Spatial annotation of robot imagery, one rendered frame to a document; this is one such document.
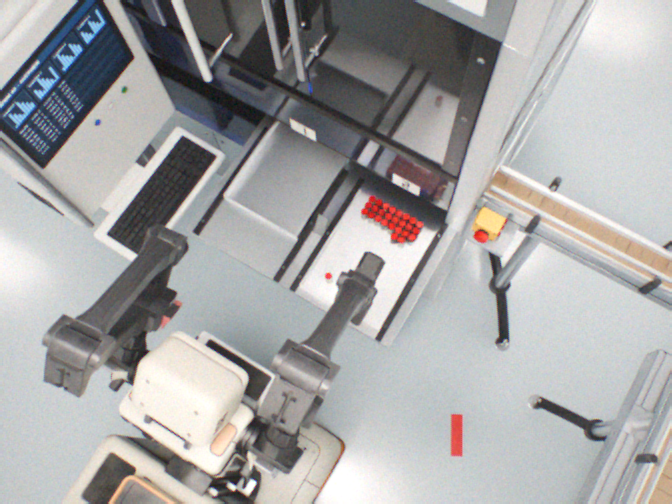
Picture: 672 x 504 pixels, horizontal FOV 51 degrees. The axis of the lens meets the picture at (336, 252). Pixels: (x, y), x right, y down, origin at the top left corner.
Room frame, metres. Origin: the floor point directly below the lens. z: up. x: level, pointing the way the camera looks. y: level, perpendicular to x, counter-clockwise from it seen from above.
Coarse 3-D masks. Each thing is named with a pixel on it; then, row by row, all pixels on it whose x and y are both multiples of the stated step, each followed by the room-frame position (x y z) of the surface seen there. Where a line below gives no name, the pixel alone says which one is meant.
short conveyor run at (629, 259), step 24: (504, 168) 0.78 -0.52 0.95; (504, 192) 0.69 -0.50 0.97; (528, 192) 0.70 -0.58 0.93; (552, 192) 0.68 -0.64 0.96; (528, 216) 0.63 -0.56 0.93; (552, 216) 0.61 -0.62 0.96; (576, 216) 0.61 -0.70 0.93; (600, 216) 0.60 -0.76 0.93; (552, 240) 0.55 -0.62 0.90; (576, 240) 0.54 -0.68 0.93; (600, 240) 0.53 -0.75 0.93; (624, 240) 0.52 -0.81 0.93; (600, 264) 0.46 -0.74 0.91; (624, 264) 0.45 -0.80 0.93; (648, 264) 0.44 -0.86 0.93; (648, 288) 0.37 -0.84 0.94
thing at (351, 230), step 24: (360, 192) 0.78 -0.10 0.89; (360, 216) 0.71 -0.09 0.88; (336, 240) 0.65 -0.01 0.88; (360, 240) 0.64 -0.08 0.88; (384, 240) 0.63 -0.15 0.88; (312, 264) 0.57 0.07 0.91; (336, 264) 0.57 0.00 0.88; (408, 264) 0.54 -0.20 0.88; (312, 288) 0.51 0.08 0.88; (336, 288) 0.50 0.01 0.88; (384, 288) 0.48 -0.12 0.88; (384, 312) 0.41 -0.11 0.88
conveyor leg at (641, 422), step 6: (642, 414) 0.05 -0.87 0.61; (648, 414) 0.05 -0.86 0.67; (612, 420) 0.05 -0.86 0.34; (636, 420) 0.03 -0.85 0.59; (642, 420) 0.03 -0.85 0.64; (648, 420) 0.03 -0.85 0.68; (594, 426) 0.04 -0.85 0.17; (600, 426) 0.04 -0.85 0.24; (606, 426) 0.03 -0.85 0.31; (636, 426) 0.02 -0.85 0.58; (642, 426) 0.01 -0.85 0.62; (648, 426) 0.01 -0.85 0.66; (594, 432) 0.02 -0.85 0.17; (600, 432) 0.02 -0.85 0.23; (606, 432) 0.01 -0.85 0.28
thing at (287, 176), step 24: (264, 144) 0.99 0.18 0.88; (288, 144) 0.98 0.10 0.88; (312, 144) 0.97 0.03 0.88; (264, 168) 0.91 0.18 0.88; (288, 168) 0.90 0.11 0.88; (312, 168) 0.89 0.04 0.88; (336, 168) 0.88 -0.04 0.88; (240, 192) 0.84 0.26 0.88; (264, 192) 0.83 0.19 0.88; (288, 192) 0.82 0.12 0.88; (312, 192) 0.81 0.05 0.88; (264, 216) 0.75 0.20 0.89; (288, 216) 0.74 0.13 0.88; (312, 216) 0.73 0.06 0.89
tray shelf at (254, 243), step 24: (264, 120) 1.07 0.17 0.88; (360, 168) 0.87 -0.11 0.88; (216, 192) 0.85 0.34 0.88; (384, 192) 0.78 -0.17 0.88; (408, 192) 0.77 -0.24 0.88; (216, 216) 0.77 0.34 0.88; (240, 216) 0.76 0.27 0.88; (432, 216) 0.68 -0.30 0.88; (216, 240) 0.70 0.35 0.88; (240, 240) 0.69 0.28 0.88; (264, 240) 0.68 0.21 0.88; (288, 240) 0.67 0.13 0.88; (264, 264) 0.60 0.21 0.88; (432, 264) 0.54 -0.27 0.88; (288, 288) 0.52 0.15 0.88; (408, 312) 0.40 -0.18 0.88; (384, 336) 0.35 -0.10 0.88
